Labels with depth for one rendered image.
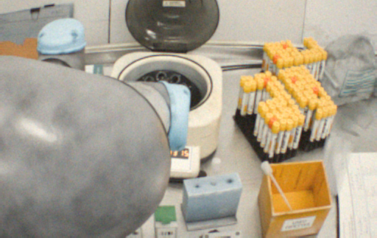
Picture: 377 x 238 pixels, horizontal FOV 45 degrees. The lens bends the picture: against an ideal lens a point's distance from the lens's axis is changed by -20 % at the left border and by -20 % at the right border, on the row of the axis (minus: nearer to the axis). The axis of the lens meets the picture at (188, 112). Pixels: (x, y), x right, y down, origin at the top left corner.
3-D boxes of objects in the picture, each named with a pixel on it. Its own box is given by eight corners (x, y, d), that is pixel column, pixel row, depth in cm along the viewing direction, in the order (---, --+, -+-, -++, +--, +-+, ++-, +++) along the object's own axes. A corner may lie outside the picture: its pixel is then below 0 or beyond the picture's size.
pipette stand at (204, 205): (187, 231, 100) (190, 201, 94) (180, 205, 106) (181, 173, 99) (236, 223, 102) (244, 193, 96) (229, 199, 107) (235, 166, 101)
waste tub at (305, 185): (261, 243, 98) (272, 215, 91) (256, 196, 108) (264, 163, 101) (319, 234, 99) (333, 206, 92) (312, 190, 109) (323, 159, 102)
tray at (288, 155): (298, 155, 117) (300, 148, 116) (265, 168, 114) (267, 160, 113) (265, 107, 129) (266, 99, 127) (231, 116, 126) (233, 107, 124)
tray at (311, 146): (330, 143, 120) (333, 135, 119) (302, 154, 118) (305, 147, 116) (298, 99, 132) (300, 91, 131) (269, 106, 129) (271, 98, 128)
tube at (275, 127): (263, 159, 115) (271, 121, 108) (270, 158, 116) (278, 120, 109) (266, 164, 114) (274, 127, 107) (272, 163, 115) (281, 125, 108)
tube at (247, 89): (243, 124, 123) (249, 87, 116) (236, 121, 124) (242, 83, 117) (247, 120, 124) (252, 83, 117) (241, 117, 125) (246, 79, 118)
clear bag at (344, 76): (329, 112, 129) (342, 54, 117) (299, 71, 141) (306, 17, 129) (384, 94, 137) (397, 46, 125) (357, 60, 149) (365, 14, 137)
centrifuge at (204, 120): (99, 175, 110) (93, 132, 102) (118, 85, 133) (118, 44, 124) (215, 186, 110) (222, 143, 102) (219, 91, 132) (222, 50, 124)
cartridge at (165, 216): (155, 242, 98) (154, 223, 93) (153, 224, 101) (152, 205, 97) (177, 241, 98) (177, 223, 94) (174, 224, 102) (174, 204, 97)
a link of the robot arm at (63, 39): (27, 47, 63) (45, 15, 70) (34, 108, 70) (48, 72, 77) (76, 46, 63) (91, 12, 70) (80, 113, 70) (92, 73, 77)
